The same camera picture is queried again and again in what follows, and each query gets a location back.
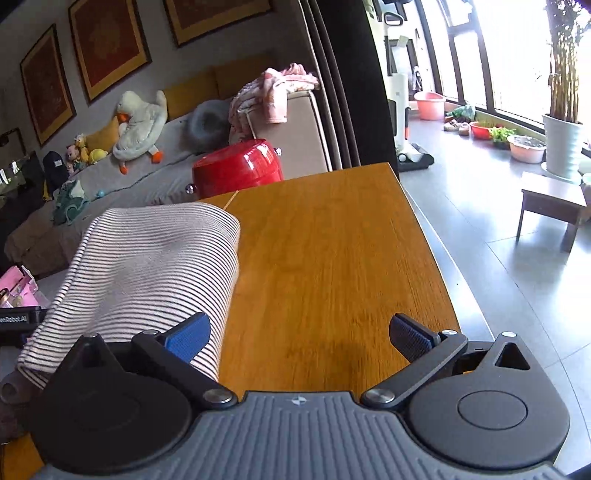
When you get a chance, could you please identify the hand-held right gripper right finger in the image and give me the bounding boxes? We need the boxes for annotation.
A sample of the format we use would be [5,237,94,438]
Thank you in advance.
[361,313,536,411]

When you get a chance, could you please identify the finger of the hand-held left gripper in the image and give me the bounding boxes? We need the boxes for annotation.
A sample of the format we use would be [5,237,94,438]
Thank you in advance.
[0,373,45,406]

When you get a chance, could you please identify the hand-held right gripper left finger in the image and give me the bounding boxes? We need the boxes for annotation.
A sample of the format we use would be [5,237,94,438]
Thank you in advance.
[69,312,237,411]

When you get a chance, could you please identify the striped white shirt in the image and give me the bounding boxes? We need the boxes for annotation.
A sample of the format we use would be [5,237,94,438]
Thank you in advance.
[16,203,242,391]

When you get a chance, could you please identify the pink clothes pile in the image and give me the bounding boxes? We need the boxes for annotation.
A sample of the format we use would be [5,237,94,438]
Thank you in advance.
[228,62,320,139]

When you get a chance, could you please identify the pink toy box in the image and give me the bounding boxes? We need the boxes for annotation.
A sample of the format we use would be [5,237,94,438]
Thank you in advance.
[0,265,41,309]

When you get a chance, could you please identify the dark cabinet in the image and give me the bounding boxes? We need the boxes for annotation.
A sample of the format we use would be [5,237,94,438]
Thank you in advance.
[0,129,44,259]

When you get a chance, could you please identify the grey covered sofa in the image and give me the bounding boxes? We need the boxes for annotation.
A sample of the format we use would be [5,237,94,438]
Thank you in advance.
[4,55,333,278]

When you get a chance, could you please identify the black cap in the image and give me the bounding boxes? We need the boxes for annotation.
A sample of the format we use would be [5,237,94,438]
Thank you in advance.
[43,150,65,185]

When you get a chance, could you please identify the red round stool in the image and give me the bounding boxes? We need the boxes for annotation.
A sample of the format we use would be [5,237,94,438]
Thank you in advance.
[185,138,284,201]

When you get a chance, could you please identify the small wooden stool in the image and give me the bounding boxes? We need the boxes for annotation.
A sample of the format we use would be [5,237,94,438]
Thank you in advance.
[516,172,588,252]

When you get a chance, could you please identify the yellow pillow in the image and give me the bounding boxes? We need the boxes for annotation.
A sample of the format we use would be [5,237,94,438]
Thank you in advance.
[85,115,121,153]

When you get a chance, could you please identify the grey round cushion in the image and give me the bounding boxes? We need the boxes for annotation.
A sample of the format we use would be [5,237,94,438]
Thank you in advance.
[187,99,232,153]

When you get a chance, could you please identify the white goose plush toy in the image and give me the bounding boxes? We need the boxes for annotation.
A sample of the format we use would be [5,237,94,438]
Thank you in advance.
[112,90,168,175]

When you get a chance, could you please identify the red plastic basin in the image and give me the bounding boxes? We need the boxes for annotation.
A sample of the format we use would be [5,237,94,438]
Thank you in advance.
[469,121,502,140]

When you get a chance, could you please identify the pink planter basin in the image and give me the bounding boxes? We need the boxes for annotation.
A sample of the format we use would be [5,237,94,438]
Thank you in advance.
[507,135,547,164]

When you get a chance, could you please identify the small green potted plant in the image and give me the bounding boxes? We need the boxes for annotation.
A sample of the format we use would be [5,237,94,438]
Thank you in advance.
[490,127,517,149]

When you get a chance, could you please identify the pink plastic basin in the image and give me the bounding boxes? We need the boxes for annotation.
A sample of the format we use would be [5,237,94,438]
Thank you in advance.
[413,91,447,121]

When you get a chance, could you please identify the white floor washer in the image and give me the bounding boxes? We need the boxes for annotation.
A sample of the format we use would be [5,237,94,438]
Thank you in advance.
[381,11,435,172]

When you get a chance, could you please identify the mustard back cushion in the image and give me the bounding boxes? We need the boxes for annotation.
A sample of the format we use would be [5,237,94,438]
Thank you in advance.
[164,76,218,118]
[212,55,273,88]

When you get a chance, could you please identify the tall potted palm plant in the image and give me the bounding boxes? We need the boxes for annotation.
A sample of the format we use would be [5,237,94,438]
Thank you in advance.
[540,0,591,178]

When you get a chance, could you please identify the brown curtain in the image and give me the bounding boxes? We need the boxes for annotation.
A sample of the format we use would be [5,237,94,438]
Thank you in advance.
[298,0,400,174]

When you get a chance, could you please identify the red framed wall picture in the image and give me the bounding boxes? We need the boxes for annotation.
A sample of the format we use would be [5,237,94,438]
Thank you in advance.
[164,0,273,47]
[68,0,153,103]
[19,23,77,147]

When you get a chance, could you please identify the black window frame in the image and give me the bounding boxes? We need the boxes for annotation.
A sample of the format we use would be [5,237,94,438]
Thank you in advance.
[416,0,591,139]

